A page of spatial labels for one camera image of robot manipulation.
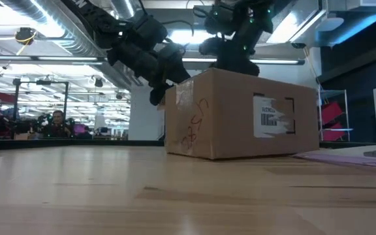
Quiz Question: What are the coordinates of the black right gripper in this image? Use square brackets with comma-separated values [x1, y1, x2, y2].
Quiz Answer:
[193, 0, 275, 78]

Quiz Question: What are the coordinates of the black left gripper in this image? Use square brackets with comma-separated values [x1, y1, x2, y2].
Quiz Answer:
[105, 12, 192, 107]

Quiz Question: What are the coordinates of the brown Sephora cardboard box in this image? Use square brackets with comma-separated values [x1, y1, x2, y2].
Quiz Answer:
[157, 67, 321, 161]

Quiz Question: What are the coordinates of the purple-edged mesh zip pouch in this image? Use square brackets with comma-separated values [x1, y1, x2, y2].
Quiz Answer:
[291, 144, 376, 171]

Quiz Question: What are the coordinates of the white pillar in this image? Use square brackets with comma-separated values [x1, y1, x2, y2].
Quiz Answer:
[128, 85, 166, 142]

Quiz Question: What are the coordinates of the person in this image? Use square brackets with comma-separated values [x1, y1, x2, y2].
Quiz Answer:
[42, 110, 74, 139]

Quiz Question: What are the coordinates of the long ceiling light bar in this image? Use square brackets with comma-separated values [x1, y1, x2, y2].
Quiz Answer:
[0, 55, 306, 67]

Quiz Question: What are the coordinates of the red storage bin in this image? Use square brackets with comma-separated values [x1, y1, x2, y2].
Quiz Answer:
[320, 101, 344, 125]
[320, 122, 346, 142]

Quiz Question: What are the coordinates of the black table frame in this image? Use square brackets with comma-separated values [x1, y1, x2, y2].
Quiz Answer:
[0, 139, 376, 151]

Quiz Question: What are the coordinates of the white wire shelf rack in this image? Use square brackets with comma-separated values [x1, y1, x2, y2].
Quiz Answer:
[317, 85, 354, 142]

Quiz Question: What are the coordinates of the black gantry frame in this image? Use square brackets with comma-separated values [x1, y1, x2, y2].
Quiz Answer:
[12, 79, 71, 140]

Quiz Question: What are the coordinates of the black yellow cable reel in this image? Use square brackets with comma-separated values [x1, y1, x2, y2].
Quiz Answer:
[14, 27, 38, 46]

